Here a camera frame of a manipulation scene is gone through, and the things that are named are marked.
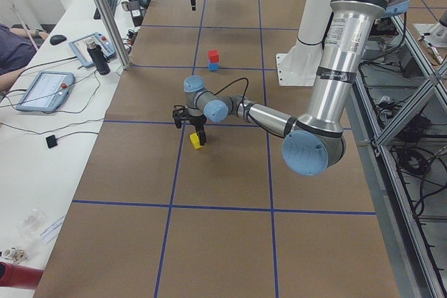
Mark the yellow wooden block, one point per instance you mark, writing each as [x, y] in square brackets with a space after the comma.
[195, 140]

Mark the red wooden block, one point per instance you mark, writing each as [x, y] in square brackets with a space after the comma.
[213, 56]

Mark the blue wooden block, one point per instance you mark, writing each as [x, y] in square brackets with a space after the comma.
[213, 66]

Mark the black water bottle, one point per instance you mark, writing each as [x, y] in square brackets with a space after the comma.
[98, 57]

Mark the far blue teach pendant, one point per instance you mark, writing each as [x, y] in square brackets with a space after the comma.
[81, 47]

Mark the blue teach pendant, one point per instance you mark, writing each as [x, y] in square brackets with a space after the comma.
[47, 92]
[81, 47]

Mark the black computer mouse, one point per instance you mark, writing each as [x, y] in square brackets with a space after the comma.
[57, 39]

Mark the small black square pad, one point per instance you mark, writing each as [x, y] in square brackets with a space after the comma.
[51, 141]

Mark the near blue teach pendant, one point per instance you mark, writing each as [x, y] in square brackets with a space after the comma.
[47, 92]

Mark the person in dark shirt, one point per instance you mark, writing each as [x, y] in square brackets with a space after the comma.
[17, 50]

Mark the red cylinder object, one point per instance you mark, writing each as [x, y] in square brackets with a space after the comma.
[17, 276]

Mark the aluminium frame post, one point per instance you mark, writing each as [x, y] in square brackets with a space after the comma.
[113, 32]

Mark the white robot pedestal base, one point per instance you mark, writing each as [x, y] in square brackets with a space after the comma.
[297, 68]

